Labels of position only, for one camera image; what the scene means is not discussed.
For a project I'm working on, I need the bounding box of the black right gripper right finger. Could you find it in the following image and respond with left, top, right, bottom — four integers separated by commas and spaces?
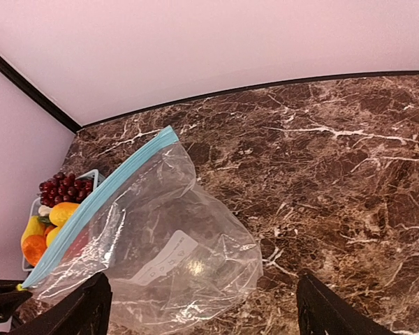
296, 274, 394, 335

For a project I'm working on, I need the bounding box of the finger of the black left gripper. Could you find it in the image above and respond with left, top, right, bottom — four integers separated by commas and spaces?
0, 279, 32, 323

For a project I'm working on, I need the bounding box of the light blue plastic basket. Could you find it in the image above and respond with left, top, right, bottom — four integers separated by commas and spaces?
20, 169, 105, 273

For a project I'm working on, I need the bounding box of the clear zip top bag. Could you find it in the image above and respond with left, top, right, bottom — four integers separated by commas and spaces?
23, 127, 263, 334

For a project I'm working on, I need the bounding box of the yellow pear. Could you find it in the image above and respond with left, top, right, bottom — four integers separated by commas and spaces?
20, 216, 45, 244

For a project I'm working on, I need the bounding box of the yellow lemon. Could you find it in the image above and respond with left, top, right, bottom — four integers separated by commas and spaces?
45, 225, 62, 247

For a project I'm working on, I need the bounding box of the red apple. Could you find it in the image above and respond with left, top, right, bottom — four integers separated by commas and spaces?
61, 228, 89, 262

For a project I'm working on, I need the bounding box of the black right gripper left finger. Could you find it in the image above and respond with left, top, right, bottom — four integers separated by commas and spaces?
11, 273, 112, 335

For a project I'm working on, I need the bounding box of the dark red grape bunch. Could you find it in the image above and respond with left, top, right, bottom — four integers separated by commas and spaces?
39, 172, 94, 208

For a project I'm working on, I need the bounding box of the orange fruit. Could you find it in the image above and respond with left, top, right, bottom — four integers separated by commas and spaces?
22, 234, 47, 267

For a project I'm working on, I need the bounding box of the yellow mango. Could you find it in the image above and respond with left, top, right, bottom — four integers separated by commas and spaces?
49, 202, 80, 227

